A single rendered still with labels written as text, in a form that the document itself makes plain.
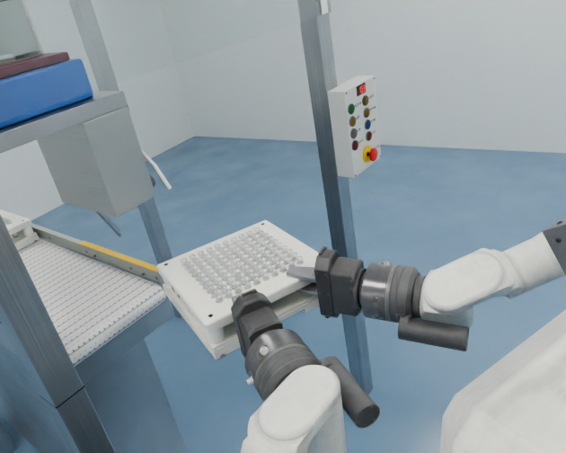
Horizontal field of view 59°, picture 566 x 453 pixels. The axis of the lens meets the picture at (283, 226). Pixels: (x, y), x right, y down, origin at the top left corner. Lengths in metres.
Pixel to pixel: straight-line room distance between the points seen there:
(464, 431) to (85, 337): 0.90
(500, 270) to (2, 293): 0.76
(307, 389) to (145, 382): 0.90
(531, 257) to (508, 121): 3.41
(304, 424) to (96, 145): 0.68
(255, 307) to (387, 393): 1.43
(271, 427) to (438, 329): 0.30
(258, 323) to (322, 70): 0.90
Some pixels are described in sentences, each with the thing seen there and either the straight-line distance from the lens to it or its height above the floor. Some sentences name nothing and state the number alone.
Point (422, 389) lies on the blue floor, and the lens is 2.12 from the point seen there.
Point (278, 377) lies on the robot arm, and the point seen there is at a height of 1.10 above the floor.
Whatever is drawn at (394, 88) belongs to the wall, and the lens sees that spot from 4.34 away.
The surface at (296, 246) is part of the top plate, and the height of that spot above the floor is 1.08.
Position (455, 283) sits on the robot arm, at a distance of 0.73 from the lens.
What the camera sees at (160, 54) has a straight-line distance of 1.03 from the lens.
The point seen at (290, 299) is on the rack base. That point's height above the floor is 1.04.
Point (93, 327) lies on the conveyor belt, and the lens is 1.15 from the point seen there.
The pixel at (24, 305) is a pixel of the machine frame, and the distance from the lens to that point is 0.95.
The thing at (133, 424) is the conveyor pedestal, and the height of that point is 0.55.
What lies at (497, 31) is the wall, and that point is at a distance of 4.02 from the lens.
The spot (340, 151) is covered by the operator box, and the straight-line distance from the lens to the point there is 1.50.
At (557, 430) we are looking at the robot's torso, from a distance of 0.34.
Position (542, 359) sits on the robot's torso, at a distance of 0.38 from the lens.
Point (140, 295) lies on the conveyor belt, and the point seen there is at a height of 0.94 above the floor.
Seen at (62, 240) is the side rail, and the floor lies 0.97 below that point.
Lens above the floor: 1.54
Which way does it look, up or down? 27 degrees down
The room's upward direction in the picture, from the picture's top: 11 degrees counter-clockwise
